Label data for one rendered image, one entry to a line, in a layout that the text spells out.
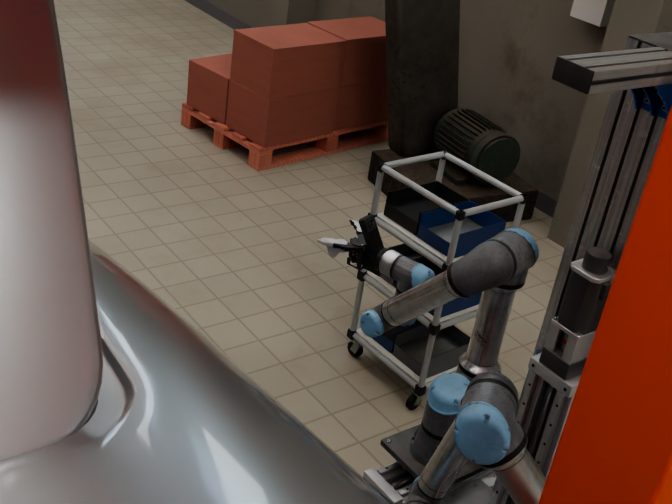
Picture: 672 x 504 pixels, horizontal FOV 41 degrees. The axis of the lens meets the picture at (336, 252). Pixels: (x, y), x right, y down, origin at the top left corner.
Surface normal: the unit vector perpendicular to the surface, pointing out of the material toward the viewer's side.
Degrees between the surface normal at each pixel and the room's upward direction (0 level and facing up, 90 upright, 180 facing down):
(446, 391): 8
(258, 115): 90
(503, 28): 90
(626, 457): 90
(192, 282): 0
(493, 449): 84
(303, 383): 0
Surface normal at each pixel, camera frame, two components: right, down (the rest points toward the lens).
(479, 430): -0.37, 0.31
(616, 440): -0.78, 0.21
